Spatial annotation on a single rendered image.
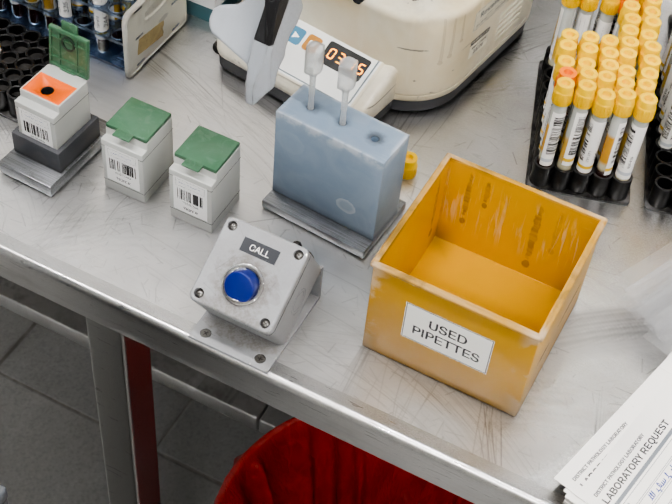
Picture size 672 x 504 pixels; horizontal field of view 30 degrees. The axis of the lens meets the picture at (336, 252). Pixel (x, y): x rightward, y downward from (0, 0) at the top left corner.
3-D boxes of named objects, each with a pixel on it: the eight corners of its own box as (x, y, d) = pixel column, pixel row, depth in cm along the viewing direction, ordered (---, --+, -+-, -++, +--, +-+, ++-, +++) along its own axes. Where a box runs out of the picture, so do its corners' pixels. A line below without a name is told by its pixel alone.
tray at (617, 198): (629, 206, 109) (636, 186, 107) (524, 187, 110) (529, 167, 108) (633, 77, 120) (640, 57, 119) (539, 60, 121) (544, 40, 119)
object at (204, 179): (170, 215, 105) (167, 158, 99) (199, 180, 107) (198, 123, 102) (211, 234, 103) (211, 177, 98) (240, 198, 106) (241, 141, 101)
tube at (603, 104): (589, 192, 109) (618, 101, 101) (569, 191, 109) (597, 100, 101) (586, 178, 110) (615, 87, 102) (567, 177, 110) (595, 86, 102)
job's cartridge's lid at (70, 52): (46, 16, 101) (51, 13, 102) (47, 65, 104) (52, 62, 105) (86, 34, 100) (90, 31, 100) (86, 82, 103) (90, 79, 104)
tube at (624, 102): (610, 185, 110) (641, 91, 102) (602, 196, 109) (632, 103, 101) (593, 177, 110) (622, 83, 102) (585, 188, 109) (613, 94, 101)
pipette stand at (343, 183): (261, 207, 106) (264, 121, 98) (307, 160, 110) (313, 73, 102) (362, 260, 103) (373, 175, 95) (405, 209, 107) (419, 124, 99)
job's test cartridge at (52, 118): (21, 149, 106) (12, 94, 102) (56, 117, 109) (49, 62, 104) (59, 168, 105) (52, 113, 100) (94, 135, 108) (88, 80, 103)
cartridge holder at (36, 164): (0, 173, 106) (-6, 142, 104) (66, 113, 112) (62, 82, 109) (51, 198, 105) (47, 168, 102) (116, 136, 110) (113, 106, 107)
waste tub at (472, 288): (357, 346, 97) (369, 262, 89) (431, 236, 105) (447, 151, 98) (516, 421, 93) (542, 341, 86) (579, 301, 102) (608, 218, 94)
